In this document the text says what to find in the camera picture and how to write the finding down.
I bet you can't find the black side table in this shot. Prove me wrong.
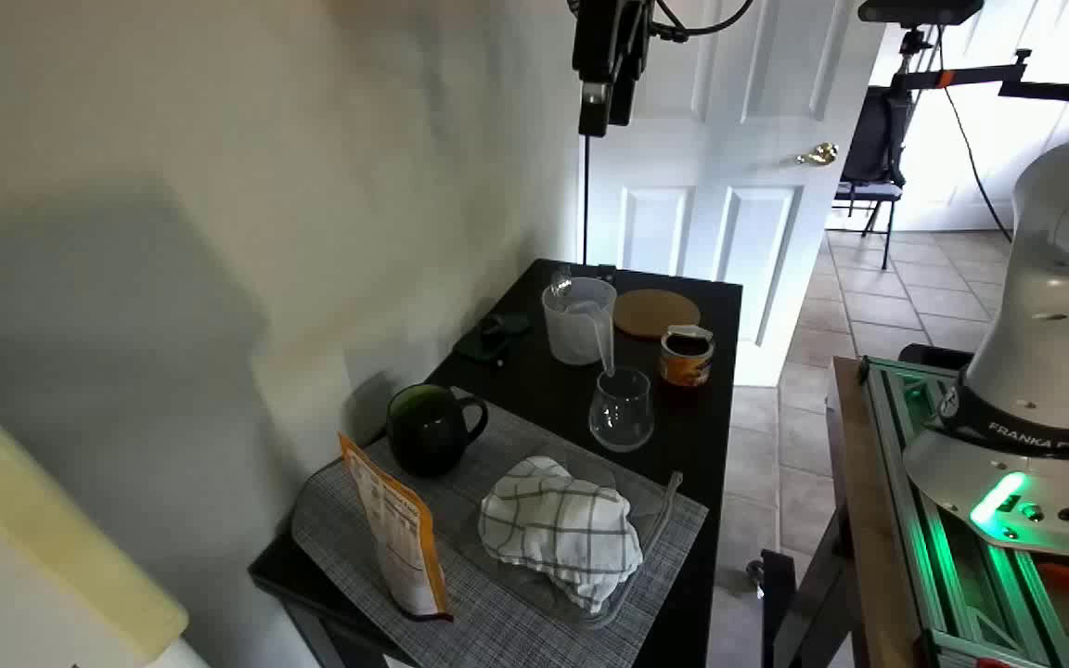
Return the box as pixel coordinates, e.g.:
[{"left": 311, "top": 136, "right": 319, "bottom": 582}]
[{"left": 248, "top": 257, "right": 745, "bottom": 668}]

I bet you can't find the grey woven placemat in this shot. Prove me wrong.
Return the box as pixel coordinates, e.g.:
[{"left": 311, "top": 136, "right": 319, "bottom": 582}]
[{"left": 288, "top": 399, "right": 711, "bottom": 668}]

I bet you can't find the orange food pouch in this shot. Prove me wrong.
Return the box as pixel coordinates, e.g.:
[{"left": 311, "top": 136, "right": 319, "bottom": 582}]
[{"left": 336, "top": 430, "right": 454, "bottom": 624}]

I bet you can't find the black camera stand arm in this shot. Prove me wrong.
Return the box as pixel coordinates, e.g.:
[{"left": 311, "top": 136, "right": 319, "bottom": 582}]
[{"left": 858, "top": 0, "right": 1069, "bottom": 111}]

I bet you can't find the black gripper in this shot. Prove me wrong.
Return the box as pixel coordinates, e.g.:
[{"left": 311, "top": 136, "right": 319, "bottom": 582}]
[{"left": 567, "top": 0, "right": 655, "bottom": 140}]

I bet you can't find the round cork mat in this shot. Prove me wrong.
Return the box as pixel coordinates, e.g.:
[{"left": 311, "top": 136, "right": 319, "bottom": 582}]
[{"left": 612, "top": 284, "right": 703, "bottom": 340}]

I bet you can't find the white checked dish towel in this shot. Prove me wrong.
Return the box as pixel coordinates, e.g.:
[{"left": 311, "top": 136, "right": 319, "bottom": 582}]
[{"left": 473, "top": 451, "right": 647, "bottom": 615}]

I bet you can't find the dark green mug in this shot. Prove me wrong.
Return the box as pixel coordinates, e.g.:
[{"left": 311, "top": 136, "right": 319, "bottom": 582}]
[{"left": 382, "top": 382, "right": 491, "bottom": 482}]

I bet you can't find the orange food cup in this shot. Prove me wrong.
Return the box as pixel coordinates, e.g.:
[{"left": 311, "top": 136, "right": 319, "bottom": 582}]
[{"left": 655, "top": 323, "right": 718, "bottom": 393}]

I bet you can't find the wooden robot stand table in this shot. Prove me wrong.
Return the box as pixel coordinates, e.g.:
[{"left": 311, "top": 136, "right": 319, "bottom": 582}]
[{"left": 759, "top": 357, "right": 936, "bottom": 668}]

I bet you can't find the white panel door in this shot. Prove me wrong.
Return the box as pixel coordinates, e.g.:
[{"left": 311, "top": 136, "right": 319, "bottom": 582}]
[{"left": 582, "top": 0, "right": 887, "bottom": 389}]

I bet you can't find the black stand cable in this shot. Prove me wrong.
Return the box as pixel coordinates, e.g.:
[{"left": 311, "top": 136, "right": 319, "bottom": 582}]
[{"left": 931, "top": 47, "right": 1021, "bottom": 243}]

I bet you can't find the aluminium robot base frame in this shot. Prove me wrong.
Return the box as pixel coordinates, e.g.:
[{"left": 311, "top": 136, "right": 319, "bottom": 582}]
[{"left": 866, "top": 352, "right": 1069, "bottom": 668}]

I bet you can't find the stemless clear glass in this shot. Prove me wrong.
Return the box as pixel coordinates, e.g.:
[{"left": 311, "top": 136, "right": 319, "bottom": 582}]
[{"left": 587, "top": 363, "right": 655, "bottom": 455}]

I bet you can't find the black chair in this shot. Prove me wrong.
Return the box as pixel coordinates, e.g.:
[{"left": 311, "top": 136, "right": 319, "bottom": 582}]
[{"left": 836, "top": 76, "right": 922, "bottom": 276}]

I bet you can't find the clear plastic measuring cup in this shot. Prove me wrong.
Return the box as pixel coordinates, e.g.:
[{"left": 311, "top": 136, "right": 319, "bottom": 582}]
[{"left": 539, "top": 272, "right": 622, "bottom": 382}]

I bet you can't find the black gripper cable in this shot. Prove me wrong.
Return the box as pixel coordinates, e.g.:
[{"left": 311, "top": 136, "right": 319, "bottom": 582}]
[{"left": 649, "top": 0, "right": 759, "bottom": 43}]

